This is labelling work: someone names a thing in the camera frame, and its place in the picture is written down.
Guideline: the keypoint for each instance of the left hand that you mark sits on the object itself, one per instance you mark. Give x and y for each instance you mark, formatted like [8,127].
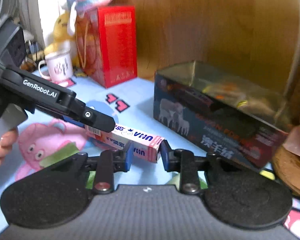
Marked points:
[6,143]

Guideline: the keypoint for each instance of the white pink long box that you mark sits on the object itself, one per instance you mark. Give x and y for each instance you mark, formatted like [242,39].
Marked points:
[145,145]

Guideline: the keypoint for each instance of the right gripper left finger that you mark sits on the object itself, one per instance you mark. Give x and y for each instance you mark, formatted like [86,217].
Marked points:
[97,173]

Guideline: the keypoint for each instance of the black snack box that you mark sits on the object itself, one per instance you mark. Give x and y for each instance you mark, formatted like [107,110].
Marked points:
[221,113]

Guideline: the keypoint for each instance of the pale green snack packet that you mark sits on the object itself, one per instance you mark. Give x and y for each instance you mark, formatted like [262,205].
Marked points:
[63,153]

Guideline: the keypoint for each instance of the white enamel mug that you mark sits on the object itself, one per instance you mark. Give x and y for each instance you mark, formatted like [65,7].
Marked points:
[59,66]

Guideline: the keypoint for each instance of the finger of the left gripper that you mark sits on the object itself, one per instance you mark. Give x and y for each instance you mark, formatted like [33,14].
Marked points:
[95,118]

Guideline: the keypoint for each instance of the yellow plush toy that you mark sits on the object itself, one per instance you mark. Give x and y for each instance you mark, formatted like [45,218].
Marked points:
[62,40]

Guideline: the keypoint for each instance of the wooden headboard panel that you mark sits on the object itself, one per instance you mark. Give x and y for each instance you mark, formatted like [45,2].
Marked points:
[255,39]

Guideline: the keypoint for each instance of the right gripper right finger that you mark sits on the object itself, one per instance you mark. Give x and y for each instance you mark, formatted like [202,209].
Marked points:
[187,165]

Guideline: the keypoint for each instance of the cartoon pig bed sheet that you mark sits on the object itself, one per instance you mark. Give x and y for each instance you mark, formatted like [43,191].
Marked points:
[153,208]

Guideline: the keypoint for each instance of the red gift box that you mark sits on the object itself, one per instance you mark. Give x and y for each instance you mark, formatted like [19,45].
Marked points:
[106,44]

